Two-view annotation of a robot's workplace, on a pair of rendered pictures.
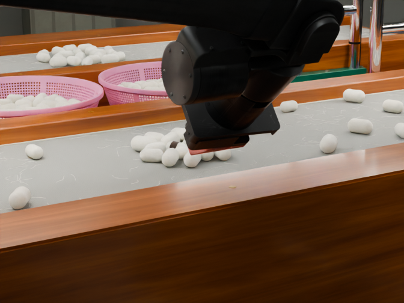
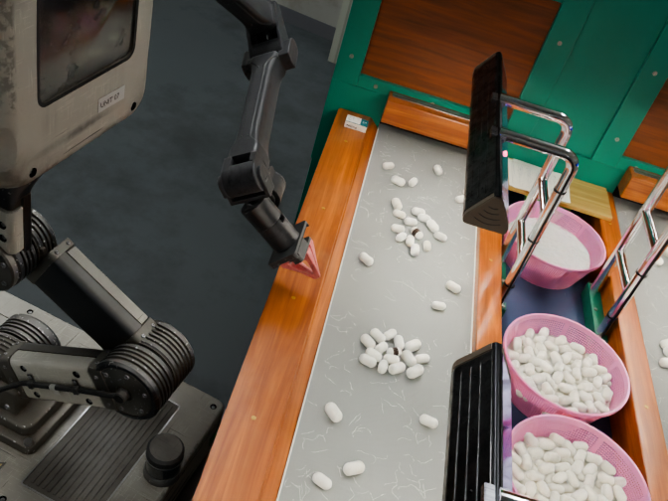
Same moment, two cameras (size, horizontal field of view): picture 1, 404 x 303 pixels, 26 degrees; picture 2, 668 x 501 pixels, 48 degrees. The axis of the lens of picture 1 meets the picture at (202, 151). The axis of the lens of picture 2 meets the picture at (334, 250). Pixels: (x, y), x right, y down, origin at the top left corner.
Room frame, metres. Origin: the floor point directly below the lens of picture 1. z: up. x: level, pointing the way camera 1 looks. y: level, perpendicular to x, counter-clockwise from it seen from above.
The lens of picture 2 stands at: (1.46, -0.95, 1.76)
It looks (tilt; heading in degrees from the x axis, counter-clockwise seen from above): 39 degrees down; 119
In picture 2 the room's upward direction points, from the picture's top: 18 degrees clockwise
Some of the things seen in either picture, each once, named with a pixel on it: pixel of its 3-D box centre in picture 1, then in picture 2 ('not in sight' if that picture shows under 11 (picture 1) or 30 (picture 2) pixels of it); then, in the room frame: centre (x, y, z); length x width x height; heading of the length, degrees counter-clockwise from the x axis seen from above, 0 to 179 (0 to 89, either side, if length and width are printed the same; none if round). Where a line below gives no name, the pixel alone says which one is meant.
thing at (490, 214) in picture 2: not in sight; (492, 127); (1.00, 0.39, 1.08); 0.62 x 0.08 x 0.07; 120
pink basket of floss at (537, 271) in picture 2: not in sight; (547, 248); (1.16, 0.67, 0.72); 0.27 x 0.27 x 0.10
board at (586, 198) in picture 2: not in sight; (550, 186); (1.05, 0.86, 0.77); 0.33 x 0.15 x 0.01; 30
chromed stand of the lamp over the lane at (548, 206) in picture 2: not in sight; (497, 208); (1.07, 0.42, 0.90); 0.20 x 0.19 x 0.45; 120
